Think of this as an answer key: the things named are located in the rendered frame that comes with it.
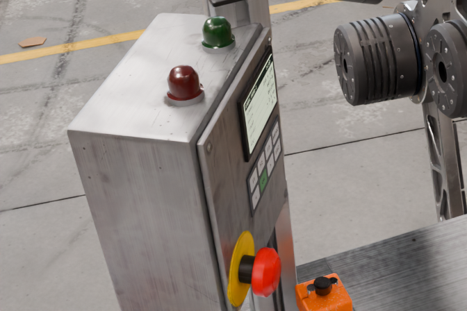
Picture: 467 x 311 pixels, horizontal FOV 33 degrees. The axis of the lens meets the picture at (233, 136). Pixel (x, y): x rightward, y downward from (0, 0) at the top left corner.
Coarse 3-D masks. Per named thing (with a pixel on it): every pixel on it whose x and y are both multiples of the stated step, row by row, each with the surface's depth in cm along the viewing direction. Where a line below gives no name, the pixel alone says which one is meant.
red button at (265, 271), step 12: (264, 252) 61; (276, 252) 62; (240, 264) 61; (252, 264) 61; (264, 264) 60; (276, 264) 61; (240, 276) 61; (252, 276) 60; (264, 276) 60; (276, 276) 61; (252, 288) 60; (264, 288) 60; (276, 288) 61
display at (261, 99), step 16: (272, 64) 64; (256, 80) 60; (272, 80) 64; (240, 96) 58; (256, 96) 60; (272, 96) 64; (240, 112) 58; (256, 112) 61; (240, 128) 58; (256, 128) 61; (256, 144) 62
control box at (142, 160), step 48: (144, 48) 62; (192, 48) 61; (240, 48) 60; (96, 96) 57; (144, 96) 56; (96, 144) 54; (144, 144) 52; (192, 144) 52; (240, 144) 59; (96, 192) 57; (144, 192) 55; (192, 192) 54; (240, 192) 60; (144, 240) 58; (192, 240) 57; (240, 240) 61; (144, 288) 62; (192, 288) 60; (240, 288) 62
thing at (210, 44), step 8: (216, 16) 60; (208, 24) 59; (216, 24) 59; (224, 24) 59; (208, 32) 59; (216, 32) 59; (224, 32) 59; (208, 40) 59; (216, 40) 59; (224, 40) 59; (232, 40) 60; (208, 48) 59; (216, 48) 59; (224, 48) 59; (232, 48) 60
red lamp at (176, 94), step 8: (176, 72) 54; (184, 72) 54; (192, 72) 54; (168, 80) 54; (176, 80) 54; (184, 80) 54; (192, 80) 54; (168, 88) 56; (176, 88) 54; (184, 88) 54; (192, 88) 54; (200, 88) 55; (168, 96) 55; (176, 96) 54; (184, 96) 54; (192, 96) 54; (200, 96) 55; (176, 104) 54; (184, 104) 54; (192, 104) 54
